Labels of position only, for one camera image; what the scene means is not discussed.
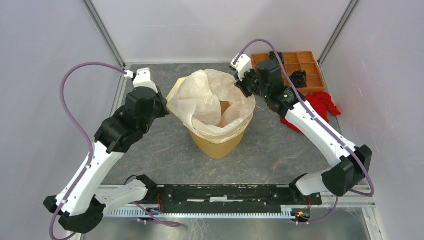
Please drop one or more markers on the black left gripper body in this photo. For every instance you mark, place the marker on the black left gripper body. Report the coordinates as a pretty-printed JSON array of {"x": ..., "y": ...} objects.
[{"x": 161, "y": 110}]

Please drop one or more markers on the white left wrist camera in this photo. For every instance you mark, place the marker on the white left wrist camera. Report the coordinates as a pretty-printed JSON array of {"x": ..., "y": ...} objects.
[{"x": 141, "y": 78}]

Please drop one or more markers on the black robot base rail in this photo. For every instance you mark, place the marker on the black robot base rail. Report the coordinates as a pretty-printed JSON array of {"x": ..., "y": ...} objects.
[{"x": 223, "y": 198}]

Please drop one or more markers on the wooden compartment tray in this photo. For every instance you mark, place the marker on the wooden compartment tray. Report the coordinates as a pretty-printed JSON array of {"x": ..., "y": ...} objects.
[{"x": 304, "y": 61}]

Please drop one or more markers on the dark rolled item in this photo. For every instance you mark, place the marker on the dark rolled item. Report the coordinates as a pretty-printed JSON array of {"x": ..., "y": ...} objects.
[
  {"x": 277, "y": 58},
  {"x": 299, "y": 78}
]

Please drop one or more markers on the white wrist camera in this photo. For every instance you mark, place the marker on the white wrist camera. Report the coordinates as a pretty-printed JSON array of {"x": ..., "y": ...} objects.
[
  {"x": 141, "y": 78},
  {"x": 240, "y": 65}
]

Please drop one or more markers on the red cloth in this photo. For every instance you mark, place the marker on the red cloth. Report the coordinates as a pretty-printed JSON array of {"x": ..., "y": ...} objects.
[{"x": 323, "y": 104}]

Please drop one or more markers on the cream translucent plastic trash bag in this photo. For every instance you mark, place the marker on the cream translucent plastic trash bag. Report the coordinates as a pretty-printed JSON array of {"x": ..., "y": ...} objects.
[{"x": 209, "y": 104}]

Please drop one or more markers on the white toothed cable rail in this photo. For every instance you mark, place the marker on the white toothed cable rail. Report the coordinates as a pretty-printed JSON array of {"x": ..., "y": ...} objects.
[{"x": 132, "y": 211}]

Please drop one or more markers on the dark rolled item top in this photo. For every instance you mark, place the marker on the dark rolled item top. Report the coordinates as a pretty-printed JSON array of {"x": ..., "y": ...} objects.
[{"x": 277, "y": 58}]

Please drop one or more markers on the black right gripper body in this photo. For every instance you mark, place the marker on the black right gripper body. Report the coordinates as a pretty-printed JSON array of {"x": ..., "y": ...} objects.
[{"x": 249, "y": 85}]

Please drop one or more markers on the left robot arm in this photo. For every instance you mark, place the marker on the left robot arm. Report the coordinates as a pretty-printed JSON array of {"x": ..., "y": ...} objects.
[{"x": 78, "y": 208}]

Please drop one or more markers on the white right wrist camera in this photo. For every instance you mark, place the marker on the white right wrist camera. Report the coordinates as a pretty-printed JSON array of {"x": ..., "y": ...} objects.
[{"x": 240, "y": 65}]

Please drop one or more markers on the dark rolled item right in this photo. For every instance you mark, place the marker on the dark rolled item right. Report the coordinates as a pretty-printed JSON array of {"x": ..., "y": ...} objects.
[{"x": 299, "y": 78}]

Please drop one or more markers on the yellow mesh trash bin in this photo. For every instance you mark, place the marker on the yellow mesh trash bin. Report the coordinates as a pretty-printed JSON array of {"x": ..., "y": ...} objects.
[{"x": 213, "y": 150}]

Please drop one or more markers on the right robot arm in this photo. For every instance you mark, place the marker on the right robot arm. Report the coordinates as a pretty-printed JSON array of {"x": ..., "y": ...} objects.
[{"x": 348, "y": 162}]

